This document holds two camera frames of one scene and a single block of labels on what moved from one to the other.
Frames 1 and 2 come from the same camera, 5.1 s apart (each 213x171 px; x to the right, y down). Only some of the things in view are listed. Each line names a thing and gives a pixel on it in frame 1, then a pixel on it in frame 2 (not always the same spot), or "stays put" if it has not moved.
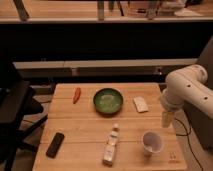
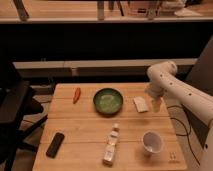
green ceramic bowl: x=108 y=101 stays put
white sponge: x=140 y=104 stays put
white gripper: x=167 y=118 -> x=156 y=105
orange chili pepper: x=77 y=95 stays put
